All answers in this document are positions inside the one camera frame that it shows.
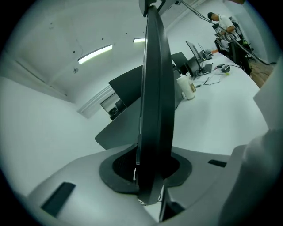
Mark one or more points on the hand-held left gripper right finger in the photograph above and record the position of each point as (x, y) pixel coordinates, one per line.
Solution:
(199, 176)

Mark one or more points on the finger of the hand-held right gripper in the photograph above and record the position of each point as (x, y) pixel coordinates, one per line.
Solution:
(143, 6)
(169, 4)

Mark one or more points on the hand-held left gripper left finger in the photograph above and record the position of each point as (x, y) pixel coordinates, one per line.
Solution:
(88, 176)

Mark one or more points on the ceiling strip light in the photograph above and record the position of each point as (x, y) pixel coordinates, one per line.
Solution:
(139, 40)
(95, 54)

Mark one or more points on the grey desk divider panel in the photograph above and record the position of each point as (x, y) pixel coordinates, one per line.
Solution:
(119, 132)

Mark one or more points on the person's white shirt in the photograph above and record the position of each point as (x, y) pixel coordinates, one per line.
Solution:
(254, 165)

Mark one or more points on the black monitor with stand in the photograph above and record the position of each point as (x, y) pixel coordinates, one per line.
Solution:
(192, 59)

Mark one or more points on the interior glass window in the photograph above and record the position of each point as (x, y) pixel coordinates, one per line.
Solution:
(106, 103)

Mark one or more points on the large black monitor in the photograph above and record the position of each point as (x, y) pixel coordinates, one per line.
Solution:
(126, 88)

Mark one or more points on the white lidded cup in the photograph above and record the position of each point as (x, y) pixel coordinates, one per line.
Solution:
(186, 88)

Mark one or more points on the black power adapter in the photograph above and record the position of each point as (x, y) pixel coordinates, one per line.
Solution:
(226, 68)

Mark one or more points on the black mesh office chair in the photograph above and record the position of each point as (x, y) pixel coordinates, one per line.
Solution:
(239, 57)

